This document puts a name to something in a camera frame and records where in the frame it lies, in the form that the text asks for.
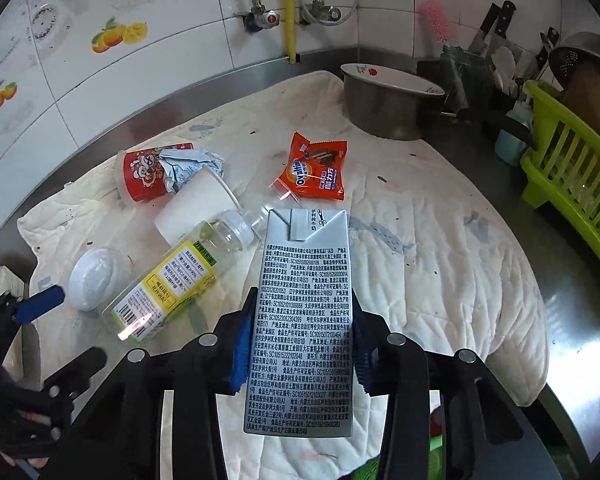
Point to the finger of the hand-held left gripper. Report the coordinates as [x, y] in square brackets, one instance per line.
[80, 365]
[40, 301]

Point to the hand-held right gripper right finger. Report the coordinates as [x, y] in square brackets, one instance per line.
[362, 355]

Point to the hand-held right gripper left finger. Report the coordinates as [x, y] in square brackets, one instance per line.
[240, 350]

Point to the white round lid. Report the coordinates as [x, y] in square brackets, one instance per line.
[92, 277]

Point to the grey milk carton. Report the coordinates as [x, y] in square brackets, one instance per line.
[300, 310]

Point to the clear bottle with yellow label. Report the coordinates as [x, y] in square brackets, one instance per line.
[165, 280]

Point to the white paper cup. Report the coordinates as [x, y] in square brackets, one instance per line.
[190, 205]

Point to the red printed paper cup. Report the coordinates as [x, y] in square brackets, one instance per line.
[140, 175]

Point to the orange snack packet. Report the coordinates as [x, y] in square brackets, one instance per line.
[310, 170]

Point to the white blue wrapper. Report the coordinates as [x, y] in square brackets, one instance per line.
[185, 165]

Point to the white quilted mat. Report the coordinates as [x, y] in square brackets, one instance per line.
[430, 260]

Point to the metal pot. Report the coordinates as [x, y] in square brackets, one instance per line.
[385, 110]

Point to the teal plastic bottle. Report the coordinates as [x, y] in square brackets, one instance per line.
[510, 145]

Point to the green plastic dish rack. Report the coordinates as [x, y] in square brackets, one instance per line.
[570, 175]

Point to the white bowl with red print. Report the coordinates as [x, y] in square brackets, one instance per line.
[395, 79]

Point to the glass utensil jar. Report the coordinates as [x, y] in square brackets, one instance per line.
[467, 75]

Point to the white plastic spoon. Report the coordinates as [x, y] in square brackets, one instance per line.
[504, 65]

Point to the metal water valve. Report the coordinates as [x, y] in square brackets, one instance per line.
[262, 17]
[325, 14]

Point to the pink bottle brush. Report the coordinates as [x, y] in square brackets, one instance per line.
[436, 20]

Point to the yellow gas pipe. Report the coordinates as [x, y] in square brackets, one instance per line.
[290, 10]

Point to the wooden cutting board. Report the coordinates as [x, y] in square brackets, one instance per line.
[597, 100]

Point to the metal colander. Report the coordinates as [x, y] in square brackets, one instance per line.
[580, 50]

